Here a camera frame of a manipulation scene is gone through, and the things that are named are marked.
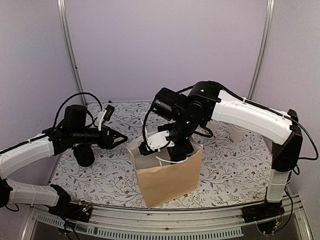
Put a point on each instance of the stack of white paper cups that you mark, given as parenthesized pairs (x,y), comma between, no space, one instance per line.
(236,133)

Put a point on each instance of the left aluminium frame post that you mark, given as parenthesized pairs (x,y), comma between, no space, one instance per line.
(62,12)

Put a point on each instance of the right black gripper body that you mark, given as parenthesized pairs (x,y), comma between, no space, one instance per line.
(185,128)

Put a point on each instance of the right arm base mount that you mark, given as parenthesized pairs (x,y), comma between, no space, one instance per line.
(269,213)

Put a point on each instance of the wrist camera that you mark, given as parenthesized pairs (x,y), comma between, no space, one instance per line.
(104,116)
(155,143)

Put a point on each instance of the right aluminium frame post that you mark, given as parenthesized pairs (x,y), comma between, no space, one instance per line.
(268,19)

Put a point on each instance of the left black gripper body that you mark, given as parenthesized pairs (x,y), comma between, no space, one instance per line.
(80,137)

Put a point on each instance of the front aluminium rail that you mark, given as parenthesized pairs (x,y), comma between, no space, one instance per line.
(123,223)

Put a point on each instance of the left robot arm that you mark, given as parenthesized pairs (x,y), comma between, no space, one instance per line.
(50,142)

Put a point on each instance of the brown paper bag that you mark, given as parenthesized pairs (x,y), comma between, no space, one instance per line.
(160,181)

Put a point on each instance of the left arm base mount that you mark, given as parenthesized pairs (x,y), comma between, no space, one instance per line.
(67,210)

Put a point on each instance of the stack of black lids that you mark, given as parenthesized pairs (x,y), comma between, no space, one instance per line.
(84,155)

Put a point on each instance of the aluminium frame post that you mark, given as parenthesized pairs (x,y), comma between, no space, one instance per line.
(62,12)
(268,19)

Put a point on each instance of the floral table mat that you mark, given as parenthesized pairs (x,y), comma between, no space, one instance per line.
(230,174)

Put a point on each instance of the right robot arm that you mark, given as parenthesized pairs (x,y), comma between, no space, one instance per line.
(206,101)

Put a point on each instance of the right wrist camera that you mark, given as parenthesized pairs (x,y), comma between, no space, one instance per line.
(155,143)

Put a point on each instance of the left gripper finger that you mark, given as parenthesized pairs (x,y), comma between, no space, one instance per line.
(111,133)
(118,141)

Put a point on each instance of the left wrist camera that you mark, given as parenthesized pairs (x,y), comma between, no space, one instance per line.
(104,116)

